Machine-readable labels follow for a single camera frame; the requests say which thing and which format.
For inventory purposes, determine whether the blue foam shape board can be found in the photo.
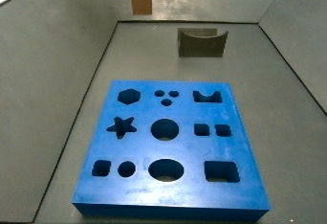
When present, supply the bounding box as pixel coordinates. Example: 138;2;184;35
71;80;270;222

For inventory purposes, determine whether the black arch holder bracket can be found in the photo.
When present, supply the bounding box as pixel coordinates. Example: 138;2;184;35
177;28;228;57

